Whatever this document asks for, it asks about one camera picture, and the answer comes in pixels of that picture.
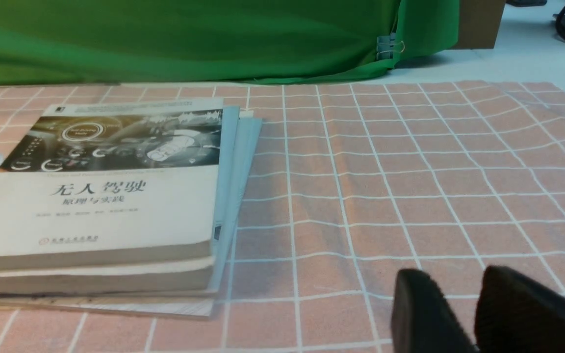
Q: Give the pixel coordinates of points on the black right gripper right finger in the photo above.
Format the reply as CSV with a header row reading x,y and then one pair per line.
x,y
516,314

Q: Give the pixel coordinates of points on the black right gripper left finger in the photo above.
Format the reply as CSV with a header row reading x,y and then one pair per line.
x,y
422,321

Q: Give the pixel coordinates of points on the pink checkered tablecloth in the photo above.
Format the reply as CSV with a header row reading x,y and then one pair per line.
x,y
349,184

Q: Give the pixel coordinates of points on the middle book in stack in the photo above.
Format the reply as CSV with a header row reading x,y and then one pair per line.
x,y
165,277

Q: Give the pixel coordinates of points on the bottom thin booklet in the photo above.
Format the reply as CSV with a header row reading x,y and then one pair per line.
x,y
197,304

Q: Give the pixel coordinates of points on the metal binder clip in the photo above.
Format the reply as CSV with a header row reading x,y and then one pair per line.
x,y
388,47

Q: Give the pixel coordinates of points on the brown cardboard box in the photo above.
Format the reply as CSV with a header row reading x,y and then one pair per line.
x,y
479,23

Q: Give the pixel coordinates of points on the top self-driving book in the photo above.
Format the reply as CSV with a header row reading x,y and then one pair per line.
x,y
111,186

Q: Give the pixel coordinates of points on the green backdrop cloth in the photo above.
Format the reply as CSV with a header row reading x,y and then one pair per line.
x,y
252,41

